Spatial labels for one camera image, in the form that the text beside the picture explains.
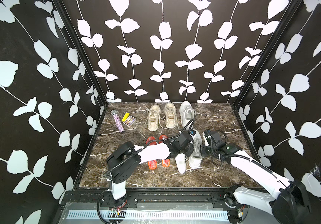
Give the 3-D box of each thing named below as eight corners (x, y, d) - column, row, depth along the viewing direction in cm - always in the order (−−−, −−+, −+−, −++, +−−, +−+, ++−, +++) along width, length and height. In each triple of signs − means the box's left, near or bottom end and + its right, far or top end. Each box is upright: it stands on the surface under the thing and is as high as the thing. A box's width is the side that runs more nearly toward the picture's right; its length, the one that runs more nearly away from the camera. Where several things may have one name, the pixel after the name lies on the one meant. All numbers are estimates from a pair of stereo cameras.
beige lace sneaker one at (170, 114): (164, 128, 106) (164, 123, 100) (164, 106, 120) (164, 101, 115) (176, 128, 106) (177, 123, 100) (175, 107, 120) (175, 101, 115)
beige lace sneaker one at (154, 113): (146, 130, 104) (145, 124, 99) (152, 108, 120) (151, 101, 114) (157, 131, 104) (156, 125, 98) (161, 109, 119) (160, 102, 113)
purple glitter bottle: (119, 134, 103) (118, 131, 100) (112, 114, 116) (110, 110, 113) (125, 132, 104) (124, 129, 101) (117, 112, 117) (116, 109, 114)
